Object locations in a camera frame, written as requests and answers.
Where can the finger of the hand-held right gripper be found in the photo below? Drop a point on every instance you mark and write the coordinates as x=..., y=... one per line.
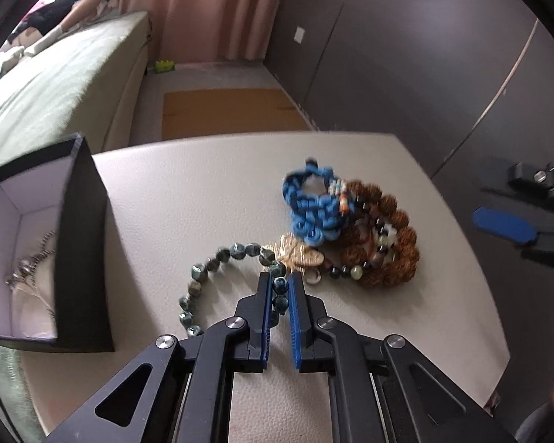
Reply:
x=503, y=225
x=526, y=176

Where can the grey wardrobe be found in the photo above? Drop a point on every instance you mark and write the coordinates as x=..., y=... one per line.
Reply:
x=397, y=55

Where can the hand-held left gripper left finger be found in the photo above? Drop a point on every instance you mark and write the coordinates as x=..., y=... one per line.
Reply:
x=266, y=307

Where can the flat brown cardboard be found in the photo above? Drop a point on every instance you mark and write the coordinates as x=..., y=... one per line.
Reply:
x=231, y=113

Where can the gold butterfly ornament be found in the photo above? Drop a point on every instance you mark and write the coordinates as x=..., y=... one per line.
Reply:
x=295, y=251

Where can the white wall socket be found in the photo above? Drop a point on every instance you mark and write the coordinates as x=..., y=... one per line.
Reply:
x=300, y=35

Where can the small green toy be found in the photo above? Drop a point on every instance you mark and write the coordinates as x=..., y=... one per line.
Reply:
x=162, y=67

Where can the black jewelry box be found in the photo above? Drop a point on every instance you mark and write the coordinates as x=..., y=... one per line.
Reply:
x=81, y=240

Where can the green bed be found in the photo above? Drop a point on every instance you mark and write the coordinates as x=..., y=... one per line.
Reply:
x=51, y=83

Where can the pink curtain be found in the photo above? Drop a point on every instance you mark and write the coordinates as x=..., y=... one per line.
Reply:
x=203, y=4

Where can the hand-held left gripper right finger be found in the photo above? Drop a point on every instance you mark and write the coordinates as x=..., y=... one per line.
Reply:
x=295, y=314

